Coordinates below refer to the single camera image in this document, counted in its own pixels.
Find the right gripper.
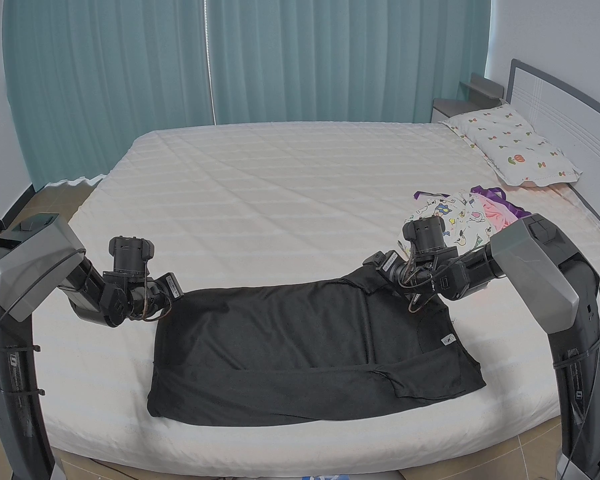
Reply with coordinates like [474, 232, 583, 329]
[387, 263, 421, 294]

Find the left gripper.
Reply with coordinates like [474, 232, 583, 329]
[149, 288, 176, 320]

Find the black T-shirt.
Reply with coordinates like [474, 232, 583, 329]
[146, 270, 487, 426]

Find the bed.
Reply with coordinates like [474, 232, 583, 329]
[30, 58, 600, 474]

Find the white printed pyjama top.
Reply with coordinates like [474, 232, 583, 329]
[397, 190, 496, 261]

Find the pink garment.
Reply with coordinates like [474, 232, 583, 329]
[472, 195, 518, 231]

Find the purple garment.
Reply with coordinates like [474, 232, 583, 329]
[414, 184, 532, 223]

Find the white printed pillow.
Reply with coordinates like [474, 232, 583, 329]
[440, 104, 583, 188]

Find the grey bedside table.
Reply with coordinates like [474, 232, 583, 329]
[432, 73, 505, 123]

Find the blue-green curtain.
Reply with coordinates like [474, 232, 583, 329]
[2, 0, 216, 191]
[207, 0, 492, 125]

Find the black cable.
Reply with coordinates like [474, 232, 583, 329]
[0, 248, 88, 394]

